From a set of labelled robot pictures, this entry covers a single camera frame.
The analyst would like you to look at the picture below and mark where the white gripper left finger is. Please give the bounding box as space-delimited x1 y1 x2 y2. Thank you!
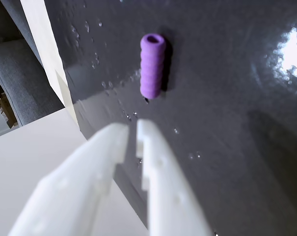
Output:
7 123 129 236

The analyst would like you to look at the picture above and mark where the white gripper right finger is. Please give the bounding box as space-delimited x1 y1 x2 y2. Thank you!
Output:
135 119 213 236

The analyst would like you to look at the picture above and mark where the purple ribbed pen grip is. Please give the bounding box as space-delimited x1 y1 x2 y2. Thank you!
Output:
139 33 166 100

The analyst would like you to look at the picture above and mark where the dark grey table mat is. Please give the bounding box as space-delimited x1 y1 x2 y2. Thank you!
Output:
44 0 297 236

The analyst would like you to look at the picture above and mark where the brown cardboard box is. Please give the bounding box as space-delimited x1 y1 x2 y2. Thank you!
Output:
0 94 18 129

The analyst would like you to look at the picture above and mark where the grey fabric chair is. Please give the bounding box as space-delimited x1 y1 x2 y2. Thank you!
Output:
0 0 66 128

